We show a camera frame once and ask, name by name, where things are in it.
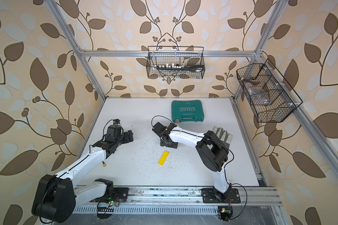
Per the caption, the yellow block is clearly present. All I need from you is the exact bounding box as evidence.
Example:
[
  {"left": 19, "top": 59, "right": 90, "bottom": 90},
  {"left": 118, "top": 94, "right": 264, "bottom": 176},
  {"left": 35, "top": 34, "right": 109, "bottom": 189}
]
[{"left": 158, "top": 151, "right": 169, "bottom": 166}]

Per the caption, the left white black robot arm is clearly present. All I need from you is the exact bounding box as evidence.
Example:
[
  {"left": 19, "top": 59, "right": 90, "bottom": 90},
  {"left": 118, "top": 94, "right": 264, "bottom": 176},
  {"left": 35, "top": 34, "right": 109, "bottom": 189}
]
[{"left": 32, "top": 124, "right": 134, "bottom": 223}]

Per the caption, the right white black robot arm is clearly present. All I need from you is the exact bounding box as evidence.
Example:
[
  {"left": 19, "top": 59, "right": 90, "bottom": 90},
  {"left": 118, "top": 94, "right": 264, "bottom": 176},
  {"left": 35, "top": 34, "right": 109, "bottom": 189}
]
[{"left": 152, "top": 122, "right": 234, "bottom": 193}]

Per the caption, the green plastic tool case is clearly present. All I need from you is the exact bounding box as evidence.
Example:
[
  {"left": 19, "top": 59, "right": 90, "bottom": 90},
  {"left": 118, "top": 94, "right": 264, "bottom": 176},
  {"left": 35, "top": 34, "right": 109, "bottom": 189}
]
[{"left": 171, "top": 100, "right": 204, "bottom": 122}]

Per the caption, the clear plastic bag in basket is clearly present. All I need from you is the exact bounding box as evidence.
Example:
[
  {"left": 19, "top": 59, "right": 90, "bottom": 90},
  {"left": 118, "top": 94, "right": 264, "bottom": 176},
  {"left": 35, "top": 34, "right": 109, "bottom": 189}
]
[{"left": 244, "top": 80, "right": 270, "bottom": 105}]

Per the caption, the small black electronics module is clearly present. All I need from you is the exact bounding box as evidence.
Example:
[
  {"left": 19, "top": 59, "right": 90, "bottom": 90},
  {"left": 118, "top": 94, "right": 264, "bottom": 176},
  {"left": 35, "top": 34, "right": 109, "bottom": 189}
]
[{"left": 218, "top": 206, "right": 233, "bottom": 222}]

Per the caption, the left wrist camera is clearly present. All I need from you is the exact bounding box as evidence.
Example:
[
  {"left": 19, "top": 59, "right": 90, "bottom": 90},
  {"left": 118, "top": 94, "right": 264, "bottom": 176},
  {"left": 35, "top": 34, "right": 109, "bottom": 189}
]
[{"left": 113, "top": 119, "right": 120, "bottom": 125}]

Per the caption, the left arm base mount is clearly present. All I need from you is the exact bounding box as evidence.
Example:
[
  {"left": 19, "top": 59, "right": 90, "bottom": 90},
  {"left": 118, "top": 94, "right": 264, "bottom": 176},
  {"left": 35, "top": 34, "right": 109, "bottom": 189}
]
[{"left": 94, "top": 187, "right": 129, "bottom": 203}]

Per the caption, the aluminium front rail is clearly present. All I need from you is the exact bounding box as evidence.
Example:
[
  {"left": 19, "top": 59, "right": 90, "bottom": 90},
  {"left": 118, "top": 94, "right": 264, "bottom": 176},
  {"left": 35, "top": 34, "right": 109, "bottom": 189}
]
[{"left": 73, "top": 185, "right": 283, "bottom": 206}]

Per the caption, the black wire basket back wall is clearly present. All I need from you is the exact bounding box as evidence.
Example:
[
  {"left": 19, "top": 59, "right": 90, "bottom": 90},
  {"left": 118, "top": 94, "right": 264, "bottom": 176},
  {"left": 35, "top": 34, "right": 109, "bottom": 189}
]
[{"left": 146, "top": 46, "right": 206, "bottom": 79}]

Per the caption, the black wire basket wall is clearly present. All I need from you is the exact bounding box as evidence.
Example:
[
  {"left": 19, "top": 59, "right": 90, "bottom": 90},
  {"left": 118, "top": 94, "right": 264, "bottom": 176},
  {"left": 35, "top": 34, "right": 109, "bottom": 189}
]
[
  {"left": 236, "top": 59, "right": 303, "bottom": 123},
  {"left": 146, "top": 46, "right": 206, "bottom": 79}
]

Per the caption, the black socket rail tool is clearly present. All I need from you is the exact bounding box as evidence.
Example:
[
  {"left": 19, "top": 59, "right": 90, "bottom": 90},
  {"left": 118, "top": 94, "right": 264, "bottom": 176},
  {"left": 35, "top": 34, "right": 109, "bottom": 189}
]
[{"left": 155, "top": 65, "right": 205, "bottom": 73}]

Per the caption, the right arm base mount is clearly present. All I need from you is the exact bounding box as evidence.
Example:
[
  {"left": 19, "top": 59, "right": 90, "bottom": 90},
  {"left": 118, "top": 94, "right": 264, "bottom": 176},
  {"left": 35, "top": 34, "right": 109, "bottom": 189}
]
[{"left": 201, "top": 188, "right": 241, "bottom": 204}]

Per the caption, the black wire basket right wall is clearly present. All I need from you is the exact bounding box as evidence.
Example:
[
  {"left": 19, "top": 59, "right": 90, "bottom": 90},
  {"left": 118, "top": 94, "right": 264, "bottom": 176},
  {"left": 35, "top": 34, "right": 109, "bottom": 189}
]
[{"left": 236, "top": 59, "right": 303, "bottom": 123}]

